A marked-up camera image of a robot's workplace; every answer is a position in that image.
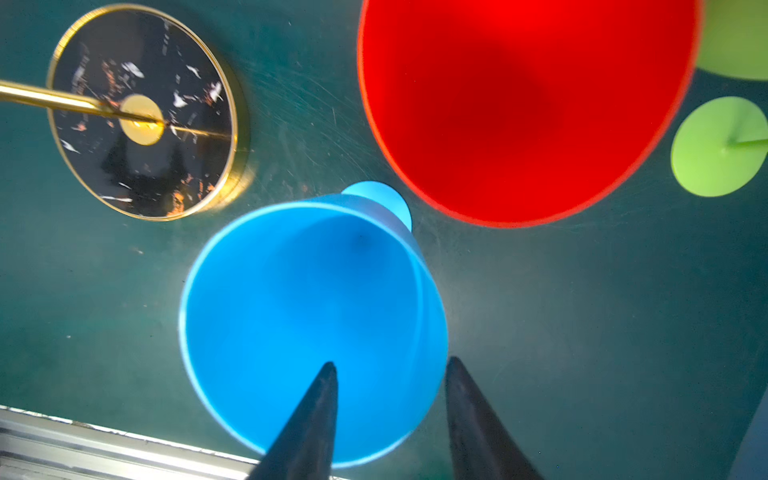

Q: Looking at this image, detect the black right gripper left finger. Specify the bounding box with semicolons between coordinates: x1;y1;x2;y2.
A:
247;362;339;480

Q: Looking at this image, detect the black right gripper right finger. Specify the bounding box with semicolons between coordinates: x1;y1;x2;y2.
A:
445;356;542;480

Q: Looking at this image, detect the blue wine glass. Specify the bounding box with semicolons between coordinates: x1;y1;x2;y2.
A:
179;181;449;468

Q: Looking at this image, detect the red plastic wine glass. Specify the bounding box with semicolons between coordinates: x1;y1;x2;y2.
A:
357;1;703;228

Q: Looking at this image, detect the green wine glass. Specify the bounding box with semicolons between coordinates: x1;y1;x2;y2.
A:
696;0;767;81
670;96;767;198

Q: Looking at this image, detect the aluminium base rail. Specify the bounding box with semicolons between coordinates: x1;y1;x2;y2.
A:
0;405;349;480

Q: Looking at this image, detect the gold wire glass rack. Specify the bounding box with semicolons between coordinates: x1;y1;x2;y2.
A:
1;3;250;222

